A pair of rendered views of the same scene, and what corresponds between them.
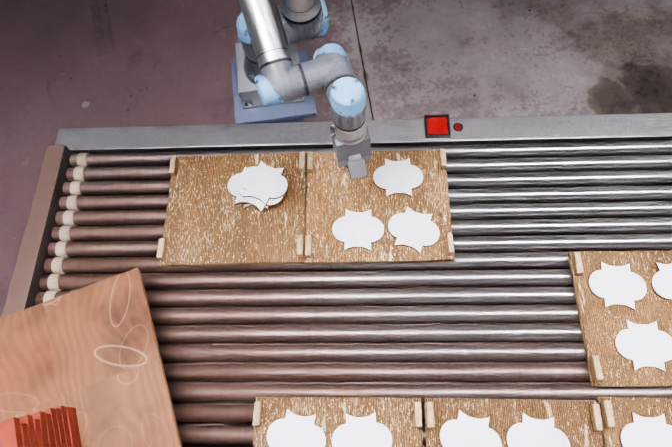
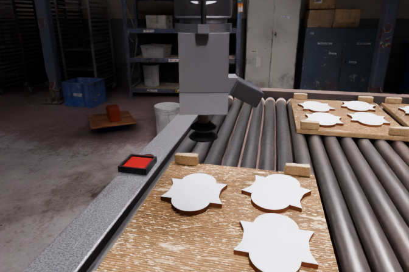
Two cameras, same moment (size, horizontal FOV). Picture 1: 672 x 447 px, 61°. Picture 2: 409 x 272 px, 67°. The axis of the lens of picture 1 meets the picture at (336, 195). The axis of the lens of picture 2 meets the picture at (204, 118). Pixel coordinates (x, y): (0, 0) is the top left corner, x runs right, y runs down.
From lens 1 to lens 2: 1.39 m
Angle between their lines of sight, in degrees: 71
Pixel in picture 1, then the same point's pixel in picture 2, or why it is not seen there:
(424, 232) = (281, 183)
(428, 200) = (234, 178)
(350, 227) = (271, 248)
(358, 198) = (214, 235)
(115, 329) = not seen: outside the picture
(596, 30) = (55, 200)
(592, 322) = (357, 130)
